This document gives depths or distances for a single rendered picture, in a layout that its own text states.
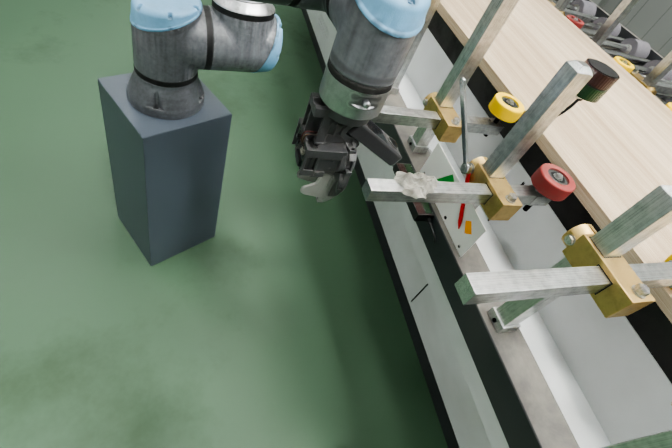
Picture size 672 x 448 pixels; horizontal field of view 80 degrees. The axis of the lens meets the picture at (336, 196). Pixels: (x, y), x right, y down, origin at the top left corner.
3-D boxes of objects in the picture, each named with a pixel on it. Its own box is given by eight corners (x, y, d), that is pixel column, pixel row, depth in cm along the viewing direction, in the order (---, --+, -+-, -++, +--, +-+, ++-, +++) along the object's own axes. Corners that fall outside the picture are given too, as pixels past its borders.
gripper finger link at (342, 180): (322, 181, 67) (337, 143, 61) (332, 181, 68) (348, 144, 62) (328, 202, 64) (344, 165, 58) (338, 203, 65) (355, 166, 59)
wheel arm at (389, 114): (343, 123, 90) (349, 107, 87) (339, 113, 92) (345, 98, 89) (495, 138, 105) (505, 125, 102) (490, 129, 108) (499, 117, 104)
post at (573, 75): (437, 239, 97) (582, 68, 63) (432, 227, 99) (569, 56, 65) (449, 239, 98) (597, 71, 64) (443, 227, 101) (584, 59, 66)
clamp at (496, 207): (488, 220, 80) (503, 205, 77) (461, 171, 88) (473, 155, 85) (510, 221, 82) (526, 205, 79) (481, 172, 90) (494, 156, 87)
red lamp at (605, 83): (591, 88, 65) (601, 76, 64) (570, 67, 69) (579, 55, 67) (616, 92, 67) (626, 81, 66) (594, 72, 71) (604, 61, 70)
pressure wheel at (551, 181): (520, 223, 86) (556, 189, 78) (502, 195, 91) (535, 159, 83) (547, 223, 89) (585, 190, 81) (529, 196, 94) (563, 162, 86)
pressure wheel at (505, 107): (495, 150, 103) (524, 115, 95) (468, 134, 104) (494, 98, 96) (501, 136, 109) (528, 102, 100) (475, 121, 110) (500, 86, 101)
